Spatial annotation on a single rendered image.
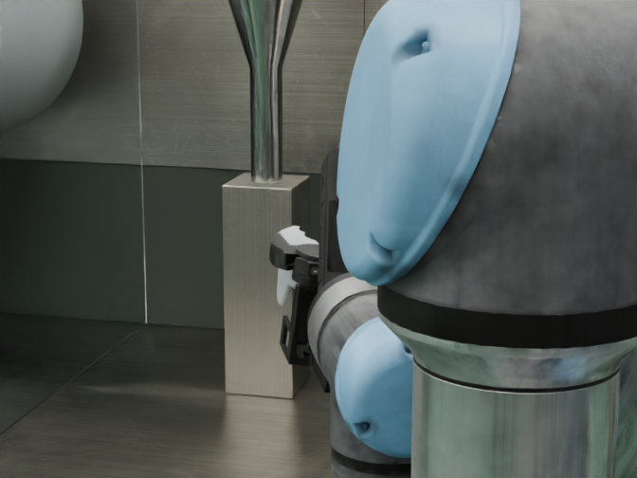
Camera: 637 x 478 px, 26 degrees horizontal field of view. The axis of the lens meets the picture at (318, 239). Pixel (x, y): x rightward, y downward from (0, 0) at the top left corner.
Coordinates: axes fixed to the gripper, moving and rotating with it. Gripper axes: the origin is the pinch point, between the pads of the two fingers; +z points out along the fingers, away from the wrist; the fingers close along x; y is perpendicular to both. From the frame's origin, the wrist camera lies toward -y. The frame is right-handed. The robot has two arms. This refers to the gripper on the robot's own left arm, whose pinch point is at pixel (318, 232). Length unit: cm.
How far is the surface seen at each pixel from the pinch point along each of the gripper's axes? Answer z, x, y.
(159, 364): 70, -6, 35
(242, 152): 84, 3, 7
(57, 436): 45, -19, 36
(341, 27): 78, 14, -13
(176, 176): 88, -5, 12
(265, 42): 56, 1, -11
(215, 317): 86, 3, 32
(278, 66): 58, 3, -8
